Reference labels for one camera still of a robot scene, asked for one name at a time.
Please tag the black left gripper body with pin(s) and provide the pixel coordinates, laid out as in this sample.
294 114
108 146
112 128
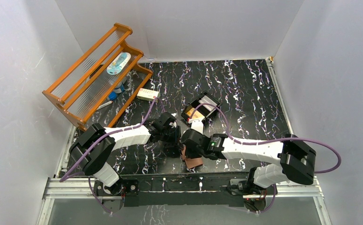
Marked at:
171 146

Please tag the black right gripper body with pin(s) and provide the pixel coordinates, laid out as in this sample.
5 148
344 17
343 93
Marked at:
194 153

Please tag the black card tray box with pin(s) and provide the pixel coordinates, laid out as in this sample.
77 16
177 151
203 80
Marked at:
199 107

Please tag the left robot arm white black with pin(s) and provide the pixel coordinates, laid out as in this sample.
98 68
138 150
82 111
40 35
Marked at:
93 148

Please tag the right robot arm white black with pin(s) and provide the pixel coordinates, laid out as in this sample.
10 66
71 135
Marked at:
287 158

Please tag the gold card in tray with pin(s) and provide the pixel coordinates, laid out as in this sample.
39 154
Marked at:
194 116

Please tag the grey white card stack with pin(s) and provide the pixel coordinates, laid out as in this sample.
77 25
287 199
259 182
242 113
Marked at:
209 103

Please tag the white red small box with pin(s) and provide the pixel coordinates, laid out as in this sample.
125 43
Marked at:
147 94

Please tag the white pen under shelf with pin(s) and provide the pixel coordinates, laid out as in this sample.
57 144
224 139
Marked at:
104 105

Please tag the blue cap bottle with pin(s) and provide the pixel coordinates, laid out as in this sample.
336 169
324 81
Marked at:
119 89

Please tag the orange wooden shelf rack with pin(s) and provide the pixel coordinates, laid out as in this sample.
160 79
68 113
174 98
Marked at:
82 88

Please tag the white blue tube package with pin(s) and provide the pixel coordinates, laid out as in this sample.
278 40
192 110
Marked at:
118 64

